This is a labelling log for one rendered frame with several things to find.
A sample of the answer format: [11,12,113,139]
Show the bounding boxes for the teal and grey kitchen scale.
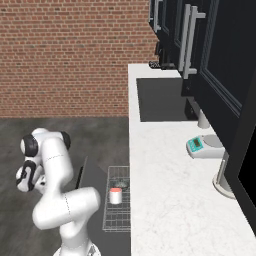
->
[185,133,227,160]

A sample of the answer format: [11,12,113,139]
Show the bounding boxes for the white cup with red rim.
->
[109,187,123,205]

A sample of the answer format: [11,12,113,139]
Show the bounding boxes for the white paper towel holder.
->
[212,150,237,200]

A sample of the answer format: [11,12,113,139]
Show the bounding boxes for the dark dishwasher door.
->
[76,155,132,256]

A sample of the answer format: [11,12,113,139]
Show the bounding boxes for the large black cupboard door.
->
[194,0,256,236]

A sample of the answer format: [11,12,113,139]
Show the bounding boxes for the black cupboard run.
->
[147,0,172,44]

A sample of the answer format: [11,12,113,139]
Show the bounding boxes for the silver cupboard handle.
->
[177,3,192,73]
[183,5,207,80]

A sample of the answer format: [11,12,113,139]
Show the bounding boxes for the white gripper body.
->
[33,173,48,196]

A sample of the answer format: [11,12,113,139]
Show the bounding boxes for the black sink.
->
[135,77,200,123]

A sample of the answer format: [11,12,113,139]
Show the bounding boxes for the wire dishwasher rack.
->
[101,165,132,233]

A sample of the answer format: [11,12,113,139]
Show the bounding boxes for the black countertop appliance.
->
[155,39,178,71]

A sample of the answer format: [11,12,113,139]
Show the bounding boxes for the dark bowl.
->
[112,179,130,192]

